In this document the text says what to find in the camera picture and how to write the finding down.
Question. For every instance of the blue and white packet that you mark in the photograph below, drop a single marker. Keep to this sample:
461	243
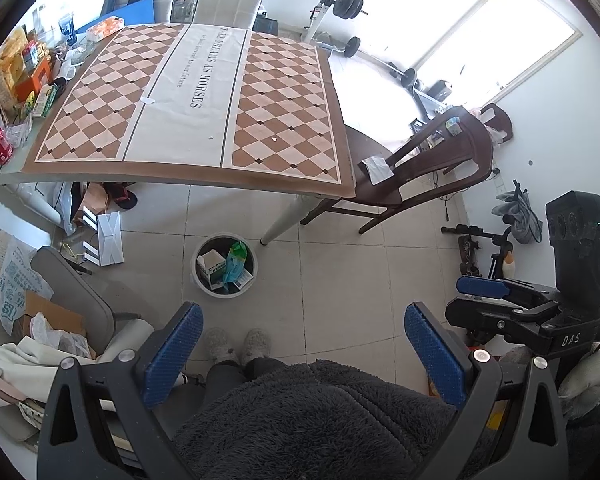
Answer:
67	29

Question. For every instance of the grey fluffy slipper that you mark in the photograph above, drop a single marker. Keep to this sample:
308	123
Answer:
220	345
255	342

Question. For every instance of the white padded chair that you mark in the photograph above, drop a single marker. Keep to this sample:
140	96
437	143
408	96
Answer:
230	0

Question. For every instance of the black tripod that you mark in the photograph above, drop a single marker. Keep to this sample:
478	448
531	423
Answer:
480	232

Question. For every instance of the black and red slippers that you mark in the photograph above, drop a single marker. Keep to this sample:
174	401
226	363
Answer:
122	195

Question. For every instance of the small white card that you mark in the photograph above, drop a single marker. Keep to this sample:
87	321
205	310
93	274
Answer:
244	281

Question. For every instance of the white table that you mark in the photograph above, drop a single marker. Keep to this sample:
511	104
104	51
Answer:
15	170

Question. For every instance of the small black box on desk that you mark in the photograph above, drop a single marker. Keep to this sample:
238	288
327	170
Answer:
442	90

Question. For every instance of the orange box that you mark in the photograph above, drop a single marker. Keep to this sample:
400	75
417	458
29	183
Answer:
32	80

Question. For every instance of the grey chair with black legs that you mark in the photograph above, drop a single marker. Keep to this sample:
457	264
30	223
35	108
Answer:
75	290

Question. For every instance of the black weight plates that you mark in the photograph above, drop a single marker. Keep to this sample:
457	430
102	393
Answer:
351	5

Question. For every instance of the white round waste bin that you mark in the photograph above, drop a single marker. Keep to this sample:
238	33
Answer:
200	287

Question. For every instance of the cream cloth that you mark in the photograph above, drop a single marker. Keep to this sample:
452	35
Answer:
40	360

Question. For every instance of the yellow snack bag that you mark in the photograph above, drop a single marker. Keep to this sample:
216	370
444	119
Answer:
5	67

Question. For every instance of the white conical table leg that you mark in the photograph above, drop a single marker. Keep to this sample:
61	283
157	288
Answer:
40	202
285	220

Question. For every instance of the white bag with green print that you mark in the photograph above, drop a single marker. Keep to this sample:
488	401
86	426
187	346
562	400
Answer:
20	280

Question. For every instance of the person's dark fleece robe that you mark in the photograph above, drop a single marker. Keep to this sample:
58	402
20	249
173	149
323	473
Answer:
320	425

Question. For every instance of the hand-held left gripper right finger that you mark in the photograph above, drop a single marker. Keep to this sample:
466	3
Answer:
435	355

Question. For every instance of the white barbell rack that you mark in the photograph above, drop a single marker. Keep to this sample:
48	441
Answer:
325	5

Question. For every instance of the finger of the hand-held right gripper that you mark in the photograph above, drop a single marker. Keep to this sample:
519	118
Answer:
490	317
482	286

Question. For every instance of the grey hanging garment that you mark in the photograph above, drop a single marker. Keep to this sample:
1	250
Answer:
520	215

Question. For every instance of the penguin toy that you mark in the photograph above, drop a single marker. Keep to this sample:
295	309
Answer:
508	265

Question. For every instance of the small dark wooden chair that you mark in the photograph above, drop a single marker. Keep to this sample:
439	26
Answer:
497	120

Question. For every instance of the person's left leg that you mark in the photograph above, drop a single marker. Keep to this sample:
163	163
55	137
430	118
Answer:
225	372

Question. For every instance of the white plastic bag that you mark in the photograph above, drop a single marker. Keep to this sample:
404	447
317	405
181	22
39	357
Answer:
60	335

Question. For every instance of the brown cardboard box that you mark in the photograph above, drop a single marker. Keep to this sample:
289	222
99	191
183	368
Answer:
47	305

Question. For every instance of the orange tissue pack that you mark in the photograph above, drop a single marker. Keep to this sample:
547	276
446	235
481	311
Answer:
105	29

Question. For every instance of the carved brown wooden board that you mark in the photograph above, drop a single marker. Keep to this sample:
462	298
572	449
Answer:
469	255

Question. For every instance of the person's leg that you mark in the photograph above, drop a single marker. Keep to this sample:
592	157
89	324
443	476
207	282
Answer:
262	364
225	372

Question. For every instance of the brown paper bag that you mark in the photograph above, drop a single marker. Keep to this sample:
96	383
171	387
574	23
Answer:
92	200

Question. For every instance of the white folded paper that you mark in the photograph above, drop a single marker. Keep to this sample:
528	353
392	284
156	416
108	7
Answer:
377	170

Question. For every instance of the bright window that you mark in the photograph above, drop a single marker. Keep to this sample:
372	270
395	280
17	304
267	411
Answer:
500	40

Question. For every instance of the green plastic packet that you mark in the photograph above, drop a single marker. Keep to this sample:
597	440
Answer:
238	254

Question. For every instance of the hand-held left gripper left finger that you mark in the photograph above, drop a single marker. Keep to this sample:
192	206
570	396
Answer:
172	355

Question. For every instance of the blue mat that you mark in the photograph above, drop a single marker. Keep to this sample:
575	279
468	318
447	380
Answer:
115	17

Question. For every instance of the teal plastic packet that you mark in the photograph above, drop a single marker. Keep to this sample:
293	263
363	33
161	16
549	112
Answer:
231	275

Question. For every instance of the person's right leg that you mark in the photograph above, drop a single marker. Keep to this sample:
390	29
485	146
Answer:
262	364

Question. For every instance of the white plush cushion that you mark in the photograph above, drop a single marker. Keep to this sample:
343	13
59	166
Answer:
587	385

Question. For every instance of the clear plastic bag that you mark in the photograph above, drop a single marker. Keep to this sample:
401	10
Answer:
17	130

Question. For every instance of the brown checked tablecloth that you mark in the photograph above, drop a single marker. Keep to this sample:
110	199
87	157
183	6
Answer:
205	95

